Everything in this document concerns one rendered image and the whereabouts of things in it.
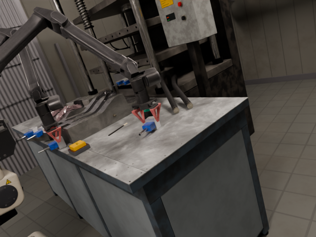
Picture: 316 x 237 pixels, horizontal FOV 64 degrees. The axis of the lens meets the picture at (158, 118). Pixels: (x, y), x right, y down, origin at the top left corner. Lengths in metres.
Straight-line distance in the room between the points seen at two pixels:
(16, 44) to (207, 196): 1.00
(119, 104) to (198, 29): 0.64
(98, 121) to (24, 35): 0.54
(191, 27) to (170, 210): 1.08
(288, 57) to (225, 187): 2.99
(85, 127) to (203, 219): 0.74
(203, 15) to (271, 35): 2.41
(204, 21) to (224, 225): 1.12
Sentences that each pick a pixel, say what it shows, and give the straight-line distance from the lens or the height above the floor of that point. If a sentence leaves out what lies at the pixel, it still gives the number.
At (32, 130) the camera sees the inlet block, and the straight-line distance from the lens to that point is 1.77.
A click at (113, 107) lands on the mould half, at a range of 1.46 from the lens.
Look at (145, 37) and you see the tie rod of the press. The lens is 1.78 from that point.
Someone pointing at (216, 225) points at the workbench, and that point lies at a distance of 1.23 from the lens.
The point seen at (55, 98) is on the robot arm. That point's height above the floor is 1.05.
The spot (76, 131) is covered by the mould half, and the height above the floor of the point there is 0.85.
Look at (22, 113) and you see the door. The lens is 3.87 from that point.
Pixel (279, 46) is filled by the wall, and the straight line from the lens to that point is 3.98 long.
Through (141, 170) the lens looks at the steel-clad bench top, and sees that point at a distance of 0.86.
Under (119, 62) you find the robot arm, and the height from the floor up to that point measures 1.13.
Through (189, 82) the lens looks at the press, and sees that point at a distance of 1.95.
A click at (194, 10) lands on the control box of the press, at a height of 1.24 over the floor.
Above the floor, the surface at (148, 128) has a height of 0.83.
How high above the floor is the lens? 1.20
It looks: 18 degrees down
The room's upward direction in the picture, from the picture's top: 18 degrees counter-clockwise
